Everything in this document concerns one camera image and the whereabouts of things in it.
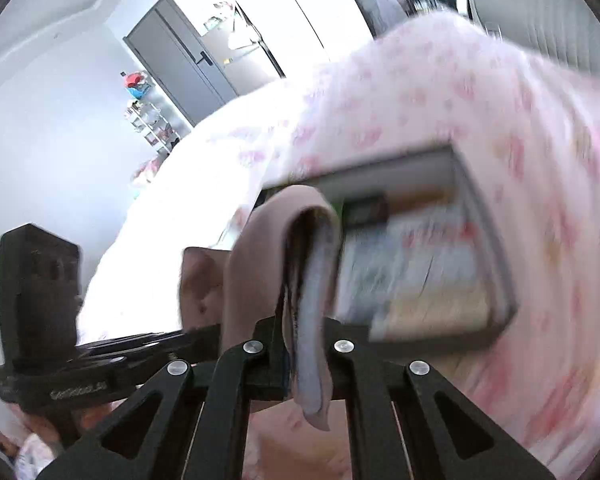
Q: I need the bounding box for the pink cloth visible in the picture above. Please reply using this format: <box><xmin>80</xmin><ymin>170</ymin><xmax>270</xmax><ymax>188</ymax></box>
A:
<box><xmin>179</xmin><ymin>184</ymin><xmax>342</xmax><ymax>432</ymax></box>

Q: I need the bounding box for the grey door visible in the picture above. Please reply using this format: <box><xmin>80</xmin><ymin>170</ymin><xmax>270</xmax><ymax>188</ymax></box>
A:
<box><xmin>123</xmin><ymin>0</ymin><xmax>287</xmax><ymax>127</ymax></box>

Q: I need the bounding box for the grey box container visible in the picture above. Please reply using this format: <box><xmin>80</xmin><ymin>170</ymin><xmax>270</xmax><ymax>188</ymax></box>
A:
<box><xmin>254</xmin><ymin>144</ymin><xmax>518</xmax><ymax>351</ymax></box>

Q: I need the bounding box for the white shelf rack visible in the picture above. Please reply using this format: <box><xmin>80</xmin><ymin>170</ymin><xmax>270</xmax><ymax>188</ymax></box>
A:
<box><xmin>121</xmin><ymin>70</ymin><xmax>182</xmax><ymax>155</ymax></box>

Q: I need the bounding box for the white slatted blind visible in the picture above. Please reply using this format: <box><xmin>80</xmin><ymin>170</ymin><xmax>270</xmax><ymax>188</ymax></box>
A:
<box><xmin>460</xmin><ymin>0</ymin><xmax>600</xmax><ymax>78</ymax></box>

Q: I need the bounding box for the person's left hand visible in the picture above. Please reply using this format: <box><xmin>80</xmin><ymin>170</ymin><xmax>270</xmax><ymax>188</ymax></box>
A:
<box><xmin>22</xmin><ymin>400</ymin><xmax>113</xmax><ymax>453</ymax></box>

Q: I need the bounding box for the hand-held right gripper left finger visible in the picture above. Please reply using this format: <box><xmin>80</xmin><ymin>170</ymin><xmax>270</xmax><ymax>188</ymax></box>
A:
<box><xmin>36</xmin><ymin>316</ymin><xmax>292</xmax><ymax>480</ymax></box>

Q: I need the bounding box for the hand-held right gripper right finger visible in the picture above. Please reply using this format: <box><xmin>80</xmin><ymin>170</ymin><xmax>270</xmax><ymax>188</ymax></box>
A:
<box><xmin>325</xmin><ymin>317</ymin><xmax>557</xmax><ymax>480</ymax></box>

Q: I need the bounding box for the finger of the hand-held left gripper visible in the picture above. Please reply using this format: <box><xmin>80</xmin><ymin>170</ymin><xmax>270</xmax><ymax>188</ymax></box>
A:
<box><xmin>75</xmin><ymin>322</ymin><xmax>227</xmax><ymax>363</ymax></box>

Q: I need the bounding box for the pink printed blanket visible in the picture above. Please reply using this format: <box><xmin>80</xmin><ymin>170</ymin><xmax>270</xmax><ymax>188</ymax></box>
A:
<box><xmin>76</xmin><ymin>10</ymin><xmax>600</xmax><ymax>480</ymax></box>

